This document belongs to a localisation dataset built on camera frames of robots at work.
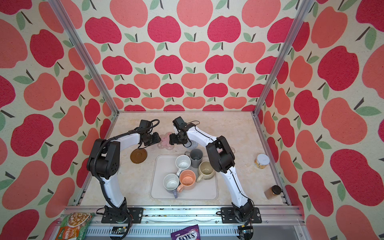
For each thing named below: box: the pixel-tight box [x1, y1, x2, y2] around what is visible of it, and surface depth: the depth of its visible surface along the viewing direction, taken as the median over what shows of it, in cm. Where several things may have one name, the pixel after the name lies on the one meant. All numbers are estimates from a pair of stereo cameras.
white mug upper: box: [175, 154, 192, 177], surface depth 88 cm
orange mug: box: [177, 169, 196, 193], surface depth 82 cm
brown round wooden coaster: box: [130, 148, 148, 164], surface depth 97 cm
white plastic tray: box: [149, 154, 219, 201], surface depth 84 cm
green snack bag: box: [57, 212, 95, 240], surface depth 72 cm
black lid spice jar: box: [264, 185, 282, 200], surface depth 76 cm
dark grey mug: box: [184, 148, 203, 169], surface depth 88 cm
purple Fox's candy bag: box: [170, 224, 201, 240], surface depth 70 cm
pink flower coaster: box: [157, 132, 175, 151], surface depth 103 cm
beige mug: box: [196, 160, 215, 183], surface depth 83 cm
